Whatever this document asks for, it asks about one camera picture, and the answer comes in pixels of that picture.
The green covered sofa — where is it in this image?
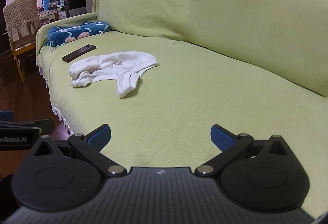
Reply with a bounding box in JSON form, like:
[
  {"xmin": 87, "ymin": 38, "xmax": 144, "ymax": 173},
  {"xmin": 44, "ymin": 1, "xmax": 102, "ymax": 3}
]
[{"xmin": 36, "ymin": 0, "xmax": 328, "ymax": 214}]

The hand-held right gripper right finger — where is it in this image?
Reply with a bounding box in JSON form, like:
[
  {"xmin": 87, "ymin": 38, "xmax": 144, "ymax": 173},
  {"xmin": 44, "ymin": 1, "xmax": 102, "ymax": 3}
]
[{"xmin": 195, "ymin": 124, "xmax": 290, "ymax": 178}]

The black smartphone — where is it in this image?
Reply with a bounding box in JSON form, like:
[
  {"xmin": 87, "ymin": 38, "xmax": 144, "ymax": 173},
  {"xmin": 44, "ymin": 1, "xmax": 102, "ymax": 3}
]
[{"xmin": 62, "ymin": 44, "xmax": 96, "ymax": 63}]

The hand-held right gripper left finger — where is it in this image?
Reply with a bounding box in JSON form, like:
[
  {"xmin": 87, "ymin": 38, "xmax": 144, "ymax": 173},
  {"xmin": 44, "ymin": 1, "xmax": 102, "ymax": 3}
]
[{"xmin": 33, "ymin": 124, "xmax": 127, "ymax": 178}]

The white side table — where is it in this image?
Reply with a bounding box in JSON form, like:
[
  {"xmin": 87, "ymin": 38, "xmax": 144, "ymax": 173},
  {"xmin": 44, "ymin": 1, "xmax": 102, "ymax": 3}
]
[{"xmin": 38, "ymin": 7, "xmax": 66, "ymax": 27}]

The chair with beige quilted cover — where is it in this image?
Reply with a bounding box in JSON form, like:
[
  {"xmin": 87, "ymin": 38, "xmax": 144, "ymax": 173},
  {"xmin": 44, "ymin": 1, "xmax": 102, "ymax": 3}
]
[{"xmin": 2, "ymin": 0, "xmax": 40, "ymax": 83}]

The white garment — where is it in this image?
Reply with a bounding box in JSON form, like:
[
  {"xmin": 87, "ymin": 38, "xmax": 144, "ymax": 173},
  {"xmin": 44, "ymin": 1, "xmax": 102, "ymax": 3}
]
[{"xmin": 69, "ymin": 51, "xmax": 160, "ymax": 99}]

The blue printed blanket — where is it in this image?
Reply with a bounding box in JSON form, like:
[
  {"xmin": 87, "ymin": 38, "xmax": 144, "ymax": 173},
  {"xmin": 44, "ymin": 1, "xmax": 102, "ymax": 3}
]
[{"xmin": 46, "ymin": 21, "xmax": 111, "ymax": 47}]

